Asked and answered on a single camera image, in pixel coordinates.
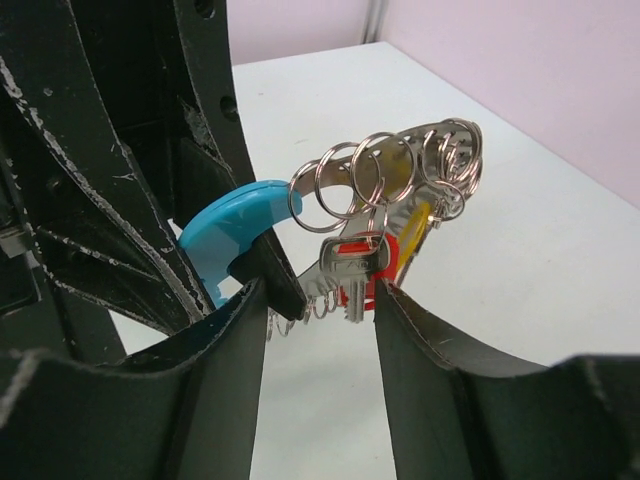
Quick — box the red key tag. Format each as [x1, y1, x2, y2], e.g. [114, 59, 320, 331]
[336, 233, 399, 322]

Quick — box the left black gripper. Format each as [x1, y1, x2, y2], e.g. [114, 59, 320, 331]
[1, 1, 240, 334]

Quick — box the silver metal key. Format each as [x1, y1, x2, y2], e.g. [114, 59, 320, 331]
[319, 234, 386, 323]

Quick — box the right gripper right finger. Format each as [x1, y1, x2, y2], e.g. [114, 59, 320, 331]
[374, 281, 639, 479]

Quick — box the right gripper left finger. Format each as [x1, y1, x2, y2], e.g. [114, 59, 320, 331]
[1, 279, 267, 479]

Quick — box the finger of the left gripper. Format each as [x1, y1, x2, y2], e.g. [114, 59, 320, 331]
[169, 1, 305, 320]

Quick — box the right aluminium frame post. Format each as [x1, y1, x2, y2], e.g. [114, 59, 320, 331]
[361, 0, 389, 44]

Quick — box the yellow key tag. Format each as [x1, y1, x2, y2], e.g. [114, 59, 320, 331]
[396, 202, 432, 270]

